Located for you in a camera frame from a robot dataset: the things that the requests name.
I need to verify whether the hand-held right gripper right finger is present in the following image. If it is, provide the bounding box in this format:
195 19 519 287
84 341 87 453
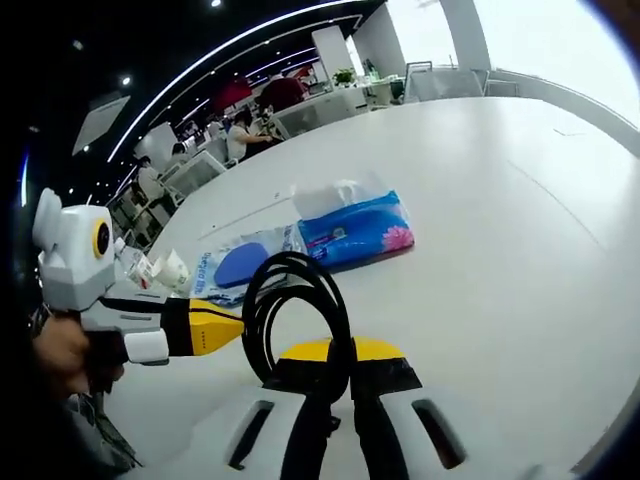
348 336 577 480

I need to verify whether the red wall banner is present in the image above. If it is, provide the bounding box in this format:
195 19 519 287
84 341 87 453
213 78 251 115

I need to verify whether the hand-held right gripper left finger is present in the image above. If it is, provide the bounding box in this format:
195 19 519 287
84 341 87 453
128 337 347 480

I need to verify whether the person's clothing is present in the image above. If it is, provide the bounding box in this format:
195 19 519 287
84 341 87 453
62 392 144 474

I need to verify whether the bright office window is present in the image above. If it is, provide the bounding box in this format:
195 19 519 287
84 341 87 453
474 0 640 130
387 0 454 69

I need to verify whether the ceiling air vent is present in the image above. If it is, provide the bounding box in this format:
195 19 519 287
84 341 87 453
71 94 132 157

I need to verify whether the white table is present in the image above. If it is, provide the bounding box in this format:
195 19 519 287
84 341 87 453
107 95 640 480

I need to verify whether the white mesh chair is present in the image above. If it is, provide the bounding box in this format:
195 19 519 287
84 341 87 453
162 149 227 202

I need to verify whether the white paper cup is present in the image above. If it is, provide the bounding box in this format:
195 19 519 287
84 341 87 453
148 247 192 297

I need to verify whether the grey mesh office chair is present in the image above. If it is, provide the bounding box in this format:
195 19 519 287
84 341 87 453
403 59 490 105

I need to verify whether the potted green plant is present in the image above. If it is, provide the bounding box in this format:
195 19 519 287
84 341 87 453
331 66 358 90

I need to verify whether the clear plastic bag blue print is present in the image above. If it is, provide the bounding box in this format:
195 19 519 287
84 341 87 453
188 223 310 307

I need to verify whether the person's left hand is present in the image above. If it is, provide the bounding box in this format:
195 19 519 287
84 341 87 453
30 317 94 400

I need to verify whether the blue rounded pad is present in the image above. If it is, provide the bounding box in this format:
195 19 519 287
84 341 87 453
214 240 267 290

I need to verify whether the black cable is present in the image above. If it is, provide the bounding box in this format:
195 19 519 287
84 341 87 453
240 250 354 439

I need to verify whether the clear water bottle red label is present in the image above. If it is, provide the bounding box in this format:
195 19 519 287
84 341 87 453
112 236 157 291

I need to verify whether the blue tissue pack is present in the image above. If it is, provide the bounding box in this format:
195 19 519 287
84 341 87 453
291 177 417 275

